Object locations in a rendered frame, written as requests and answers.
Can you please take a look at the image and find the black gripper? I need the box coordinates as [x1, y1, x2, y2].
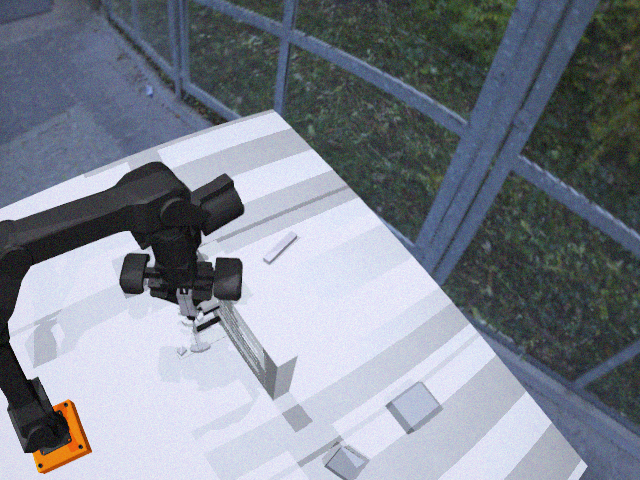
[119, 247, 243, 307]

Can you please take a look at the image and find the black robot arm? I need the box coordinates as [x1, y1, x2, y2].
[0, 161, 245, 456]

